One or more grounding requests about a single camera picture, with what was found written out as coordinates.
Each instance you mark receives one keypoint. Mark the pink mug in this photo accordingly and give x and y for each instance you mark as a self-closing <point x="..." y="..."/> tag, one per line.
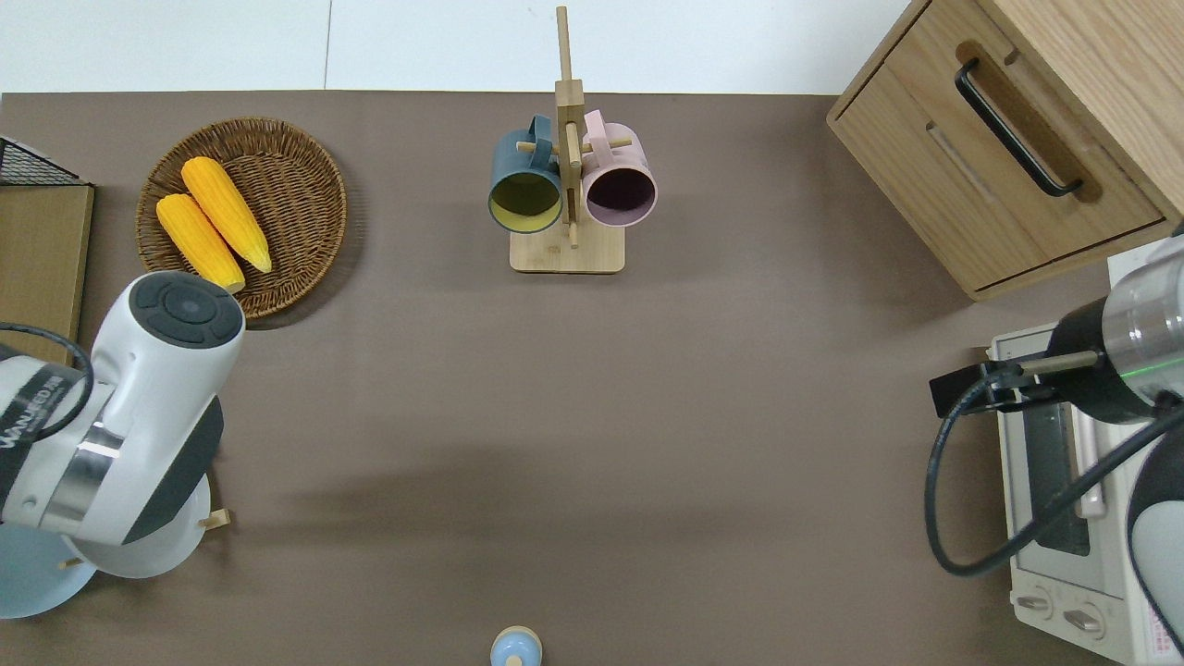
<point x="620" y="180"/>

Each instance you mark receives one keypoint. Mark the wooden drawer cabinet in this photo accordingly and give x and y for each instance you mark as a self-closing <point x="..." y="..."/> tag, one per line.
<point x="1017" y="185"/>

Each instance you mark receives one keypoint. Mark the gray round plate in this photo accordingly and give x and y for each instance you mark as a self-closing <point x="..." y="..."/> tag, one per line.
<point x="153" y="558"/>

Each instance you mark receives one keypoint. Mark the yellow corn cob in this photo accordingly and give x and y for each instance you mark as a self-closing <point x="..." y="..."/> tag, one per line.
<point x="196" y="239"/>
<point x="228" y="213"/>

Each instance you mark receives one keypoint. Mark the light blue plate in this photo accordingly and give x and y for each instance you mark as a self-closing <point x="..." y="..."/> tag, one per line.
<point x="32" y="583"/>

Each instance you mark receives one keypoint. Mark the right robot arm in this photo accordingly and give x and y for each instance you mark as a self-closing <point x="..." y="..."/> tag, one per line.
<point x="1147" y="324"/>

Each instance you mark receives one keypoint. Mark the cream toaster oven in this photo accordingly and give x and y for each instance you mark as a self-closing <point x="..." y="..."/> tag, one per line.
<point x="1054" y="546"/>

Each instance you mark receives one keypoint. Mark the small blue round object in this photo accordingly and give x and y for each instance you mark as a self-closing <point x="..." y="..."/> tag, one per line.
<point x="515" y="647"/>

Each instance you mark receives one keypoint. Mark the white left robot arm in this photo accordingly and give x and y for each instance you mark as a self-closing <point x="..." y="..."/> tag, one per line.
<point x="148" y="398"/>

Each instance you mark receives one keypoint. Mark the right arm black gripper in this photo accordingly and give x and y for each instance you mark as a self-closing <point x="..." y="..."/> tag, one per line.
<point x="1017" y="379"/>

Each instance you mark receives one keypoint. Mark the dark teal mug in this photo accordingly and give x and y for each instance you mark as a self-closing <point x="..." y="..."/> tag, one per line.
<point x="525" y="180"/>

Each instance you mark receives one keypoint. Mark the bamboo plate rack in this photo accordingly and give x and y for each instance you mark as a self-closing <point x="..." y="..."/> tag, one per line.
<point x="217" y="519"/>

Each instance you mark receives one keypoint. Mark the wooden board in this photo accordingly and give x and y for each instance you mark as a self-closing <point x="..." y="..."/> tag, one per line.
<point x="42" y="250"/>

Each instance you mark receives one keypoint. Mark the round wicker basket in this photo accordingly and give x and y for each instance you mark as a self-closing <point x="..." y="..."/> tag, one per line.
<point x="296" y="185"/>

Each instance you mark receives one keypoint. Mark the wooden mug tree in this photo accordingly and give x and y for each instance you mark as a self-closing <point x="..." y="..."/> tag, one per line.
<point x="567" y="252"/>

